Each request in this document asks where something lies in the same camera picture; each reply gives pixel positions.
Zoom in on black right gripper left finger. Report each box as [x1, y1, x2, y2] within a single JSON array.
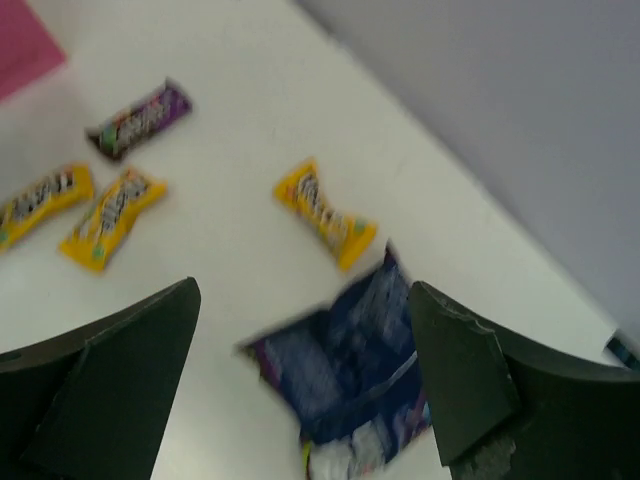
[[1, 277, 201, 479]]

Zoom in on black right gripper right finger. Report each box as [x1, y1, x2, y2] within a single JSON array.
[[409, 282, 639, 479]]

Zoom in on yellow m&m packet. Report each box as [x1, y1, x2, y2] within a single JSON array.
[[58, 168, 168, 272], [1, 163, 94, 252], [273, 156, 378, 271]]

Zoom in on beige and pink paper bag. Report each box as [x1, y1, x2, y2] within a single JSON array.
[[1, 0, 66, 101]]

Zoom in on large dark blue snack bag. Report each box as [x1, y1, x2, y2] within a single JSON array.
[[238, 243, 432, 479]]

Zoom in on blue label back right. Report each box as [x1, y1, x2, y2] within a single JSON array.
[[605, 329, 640, 372]]

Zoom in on purple M&M packet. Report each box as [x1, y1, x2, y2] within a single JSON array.
[[85, 78, 193, 164]]

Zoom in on yellow M&M packet back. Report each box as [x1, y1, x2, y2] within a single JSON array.
[[273, 156, 378, 271]]

